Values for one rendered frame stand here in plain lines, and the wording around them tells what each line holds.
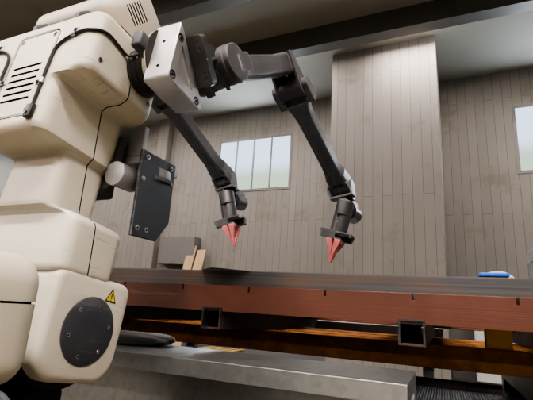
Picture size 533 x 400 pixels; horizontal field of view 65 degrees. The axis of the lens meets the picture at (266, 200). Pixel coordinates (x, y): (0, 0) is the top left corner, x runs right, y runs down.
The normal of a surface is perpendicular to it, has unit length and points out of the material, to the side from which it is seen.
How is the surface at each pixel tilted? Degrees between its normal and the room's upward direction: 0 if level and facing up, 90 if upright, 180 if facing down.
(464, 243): 90
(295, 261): 90
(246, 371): 90
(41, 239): 82
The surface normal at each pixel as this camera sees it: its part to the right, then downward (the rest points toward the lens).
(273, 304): -0.37, -0.26
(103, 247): 0.91, -0.05
